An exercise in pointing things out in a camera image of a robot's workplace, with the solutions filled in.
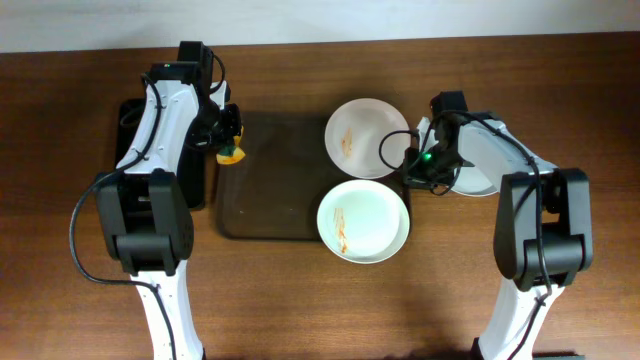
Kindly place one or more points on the pink white plate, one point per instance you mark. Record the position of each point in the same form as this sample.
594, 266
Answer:
367, 138

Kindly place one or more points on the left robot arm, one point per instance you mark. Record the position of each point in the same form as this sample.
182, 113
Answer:
144, 213

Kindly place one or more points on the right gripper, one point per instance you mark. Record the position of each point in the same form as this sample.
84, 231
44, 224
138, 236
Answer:
417, 176

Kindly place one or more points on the black plastic tray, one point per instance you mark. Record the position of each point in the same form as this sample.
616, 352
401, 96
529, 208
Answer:
191, 170

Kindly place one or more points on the light green plate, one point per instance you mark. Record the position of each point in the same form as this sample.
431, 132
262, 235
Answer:
363, 221

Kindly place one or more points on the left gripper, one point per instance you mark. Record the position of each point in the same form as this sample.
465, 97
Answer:
229, 129

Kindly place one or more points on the light blue plate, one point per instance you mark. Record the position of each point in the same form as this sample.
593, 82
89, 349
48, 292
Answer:
471, 181

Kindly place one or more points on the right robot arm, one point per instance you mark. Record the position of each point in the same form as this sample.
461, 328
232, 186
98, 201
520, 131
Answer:
543, 233

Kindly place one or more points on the brown serving tray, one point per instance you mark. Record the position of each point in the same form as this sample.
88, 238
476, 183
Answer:
273, 194

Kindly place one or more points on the yellow green sponge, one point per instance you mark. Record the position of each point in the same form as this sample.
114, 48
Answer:
231, 154

